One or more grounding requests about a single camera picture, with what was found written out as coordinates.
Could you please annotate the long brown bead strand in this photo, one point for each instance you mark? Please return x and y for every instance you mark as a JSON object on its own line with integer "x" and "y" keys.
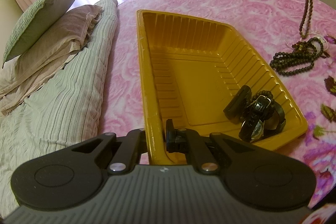
{"x": 304, "y": 26}

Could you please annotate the black leather strap watch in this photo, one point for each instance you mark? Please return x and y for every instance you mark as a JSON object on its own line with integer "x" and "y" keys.
{"x": 254, "y": 116}

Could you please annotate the golden plastic tray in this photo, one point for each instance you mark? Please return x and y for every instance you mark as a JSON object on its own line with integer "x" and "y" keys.
{"x": 190, "y": 69}

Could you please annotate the green knitted pillow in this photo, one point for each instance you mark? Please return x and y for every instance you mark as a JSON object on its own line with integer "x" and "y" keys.
{"x": 34, "y": 22}

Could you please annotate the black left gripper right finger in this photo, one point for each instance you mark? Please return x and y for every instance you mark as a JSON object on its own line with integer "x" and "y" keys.
{"x": 193, "y": 146}

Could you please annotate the pink rose bedspread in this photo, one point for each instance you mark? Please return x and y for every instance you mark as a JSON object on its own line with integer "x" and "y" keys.
{"x": 270, "y": 26}

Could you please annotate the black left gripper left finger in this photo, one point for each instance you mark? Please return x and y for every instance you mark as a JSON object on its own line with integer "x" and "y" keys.
{"x": 128, "y": 154}

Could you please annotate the green striped folded quilt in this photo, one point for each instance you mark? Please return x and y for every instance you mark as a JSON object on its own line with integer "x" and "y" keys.
{"x": 64, "y": 111}

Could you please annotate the taupe folded blanket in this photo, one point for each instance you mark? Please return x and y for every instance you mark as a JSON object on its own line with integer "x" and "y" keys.
{"x": 28, "y": 72}

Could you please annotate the black wrist watch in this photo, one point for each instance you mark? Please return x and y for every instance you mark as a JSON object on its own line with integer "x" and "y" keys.
{"x": 234, "y": 111}

